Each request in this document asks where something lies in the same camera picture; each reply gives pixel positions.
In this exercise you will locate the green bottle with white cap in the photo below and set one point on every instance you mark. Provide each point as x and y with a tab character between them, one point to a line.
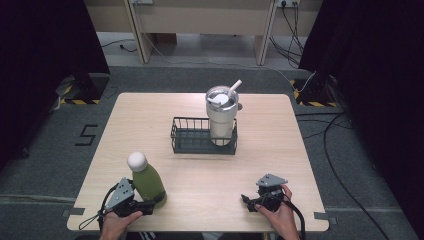
148	186

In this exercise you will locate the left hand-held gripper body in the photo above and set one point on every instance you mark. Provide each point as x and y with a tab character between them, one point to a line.
121	200

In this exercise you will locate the white power strip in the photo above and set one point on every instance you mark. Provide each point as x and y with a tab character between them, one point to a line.
142	1

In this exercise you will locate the grey tape strip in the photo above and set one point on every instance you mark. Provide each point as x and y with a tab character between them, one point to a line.
76	211
325	216

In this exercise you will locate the person's dark striped pants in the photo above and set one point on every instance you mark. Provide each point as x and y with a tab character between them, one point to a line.
150	236

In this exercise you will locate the beige wooden desk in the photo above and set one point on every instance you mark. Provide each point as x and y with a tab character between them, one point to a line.
206	20

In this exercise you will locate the white wall power outlet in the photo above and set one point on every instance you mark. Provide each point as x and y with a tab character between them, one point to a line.
288	2

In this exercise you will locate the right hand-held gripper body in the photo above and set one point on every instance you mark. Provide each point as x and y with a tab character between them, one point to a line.
270	196

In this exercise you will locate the stand base with hazard tape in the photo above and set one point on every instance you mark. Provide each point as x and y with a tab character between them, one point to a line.
313	95
86	90

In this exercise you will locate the person's right hand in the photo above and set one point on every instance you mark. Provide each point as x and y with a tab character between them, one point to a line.
281	216

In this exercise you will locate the black curtain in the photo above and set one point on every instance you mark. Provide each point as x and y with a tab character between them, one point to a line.
383	83
36	66

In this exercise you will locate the person's left hand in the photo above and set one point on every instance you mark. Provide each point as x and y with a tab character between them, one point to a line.
116	225

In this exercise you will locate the white tumbler with straw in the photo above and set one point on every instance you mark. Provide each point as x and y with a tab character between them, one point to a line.
221	120

